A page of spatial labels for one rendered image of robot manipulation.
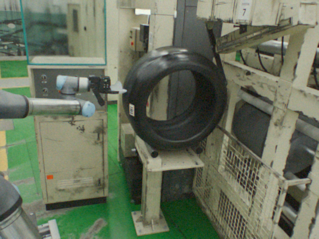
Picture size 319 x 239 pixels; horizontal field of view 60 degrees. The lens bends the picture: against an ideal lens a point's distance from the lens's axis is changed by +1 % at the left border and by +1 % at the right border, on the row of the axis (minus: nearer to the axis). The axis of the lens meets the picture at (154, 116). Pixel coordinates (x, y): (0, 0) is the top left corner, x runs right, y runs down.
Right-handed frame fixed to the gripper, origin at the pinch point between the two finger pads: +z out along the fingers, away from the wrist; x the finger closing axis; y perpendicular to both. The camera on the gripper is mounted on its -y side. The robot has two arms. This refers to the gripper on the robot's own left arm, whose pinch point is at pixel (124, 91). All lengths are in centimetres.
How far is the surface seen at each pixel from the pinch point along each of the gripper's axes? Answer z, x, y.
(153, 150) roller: 19.2, -10.8, -30.7
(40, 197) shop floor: -50, 81, -132
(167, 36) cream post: 28.1, 25.6, 30.9
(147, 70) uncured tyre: 8.9, -9.2, 15.1
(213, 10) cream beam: 43, 2, 49
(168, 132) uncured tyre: 35.5, 12.3, -29.6
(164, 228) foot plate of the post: 51, 19, -119
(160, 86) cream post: 29.1, 25.2, -1.8
